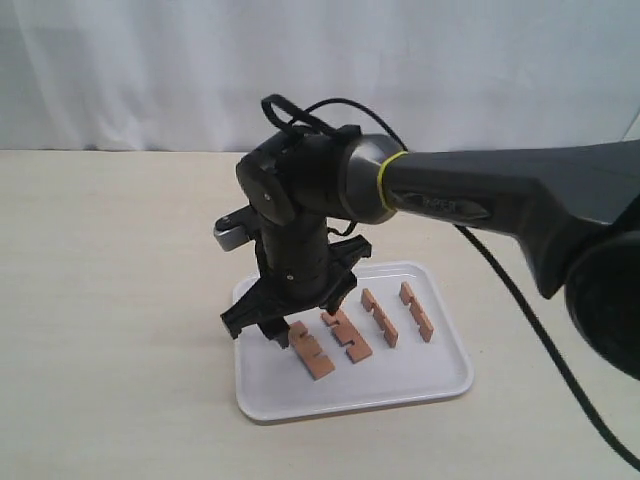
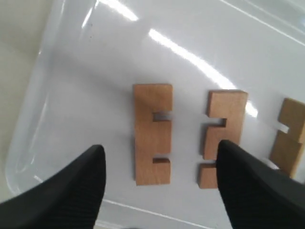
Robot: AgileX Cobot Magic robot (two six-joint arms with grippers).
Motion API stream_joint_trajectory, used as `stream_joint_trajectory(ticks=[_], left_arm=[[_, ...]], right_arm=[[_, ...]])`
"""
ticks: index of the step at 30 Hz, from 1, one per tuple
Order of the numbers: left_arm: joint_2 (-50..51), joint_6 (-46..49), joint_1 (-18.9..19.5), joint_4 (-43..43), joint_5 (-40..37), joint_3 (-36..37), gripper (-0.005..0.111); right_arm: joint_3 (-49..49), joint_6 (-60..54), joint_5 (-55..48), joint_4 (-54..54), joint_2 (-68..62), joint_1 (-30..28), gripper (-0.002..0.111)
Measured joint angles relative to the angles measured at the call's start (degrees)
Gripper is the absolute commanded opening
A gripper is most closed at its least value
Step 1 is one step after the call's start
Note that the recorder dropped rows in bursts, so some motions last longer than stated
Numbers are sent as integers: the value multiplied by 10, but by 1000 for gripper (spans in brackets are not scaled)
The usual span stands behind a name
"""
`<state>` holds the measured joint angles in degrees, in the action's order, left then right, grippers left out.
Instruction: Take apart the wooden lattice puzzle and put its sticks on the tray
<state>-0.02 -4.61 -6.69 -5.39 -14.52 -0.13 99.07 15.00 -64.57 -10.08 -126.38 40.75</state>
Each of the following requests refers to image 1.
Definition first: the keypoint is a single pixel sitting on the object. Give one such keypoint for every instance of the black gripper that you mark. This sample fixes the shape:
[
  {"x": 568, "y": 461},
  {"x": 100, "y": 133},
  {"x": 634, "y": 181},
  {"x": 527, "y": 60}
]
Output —
[{"x": 299, "y": 270}]

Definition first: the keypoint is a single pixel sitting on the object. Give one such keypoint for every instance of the notched wooden piece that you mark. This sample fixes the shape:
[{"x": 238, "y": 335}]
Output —
[
  {"x": 372, "y": 306},
  {"x": 347, "y": 336},
  {"x": 409, "y": 299},
  {"x": 309, "y": 351}
]

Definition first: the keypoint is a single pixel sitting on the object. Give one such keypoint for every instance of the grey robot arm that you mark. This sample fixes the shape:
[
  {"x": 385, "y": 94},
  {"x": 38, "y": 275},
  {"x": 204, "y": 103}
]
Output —
[{"x": 573, "y": 211}]

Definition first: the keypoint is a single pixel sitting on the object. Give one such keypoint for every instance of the white plastic tray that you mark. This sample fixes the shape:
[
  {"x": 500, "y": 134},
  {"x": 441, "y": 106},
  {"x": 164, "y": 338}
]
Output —
[{"x": 273, "y": 385}]

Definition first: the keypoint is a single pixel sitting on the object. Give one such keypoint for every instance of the white curtain backdrop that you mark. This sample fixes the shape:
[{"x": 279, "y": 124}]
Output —
[{"x": 190, "y": 75}]

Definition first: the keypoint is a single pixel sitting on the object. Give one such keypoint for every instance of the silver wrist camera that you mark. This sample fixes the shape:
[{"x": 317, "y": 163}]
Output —
[{"x": 237, "y": 228}]

